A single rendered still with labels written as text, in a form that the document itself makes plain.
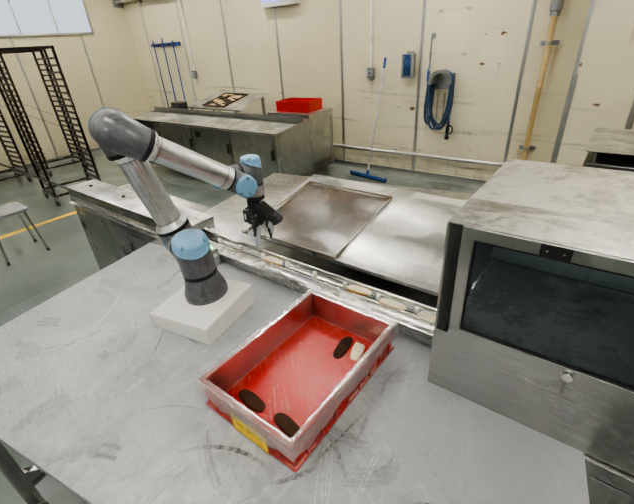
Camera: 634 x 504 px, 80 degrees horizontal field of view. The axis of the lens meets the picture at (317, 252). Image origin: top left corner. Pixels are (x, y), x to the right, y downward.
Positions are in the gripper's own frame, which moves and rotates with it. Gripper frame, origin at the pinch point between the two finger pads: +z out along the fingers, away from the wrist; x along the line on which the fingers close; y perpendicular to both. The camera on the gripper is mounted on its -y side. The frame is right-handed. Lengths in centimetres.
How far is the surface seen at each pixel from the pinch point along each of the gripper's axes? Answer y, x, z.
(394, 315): -62, 7, 8
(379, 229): -34.5, -34.4, 0.9
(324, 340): -47, 25, 12
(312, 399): -58, 45, 12
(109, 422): -18, 80, 12
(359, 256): -35.9, -15.3, 4.3
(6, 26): 698, -168, -120
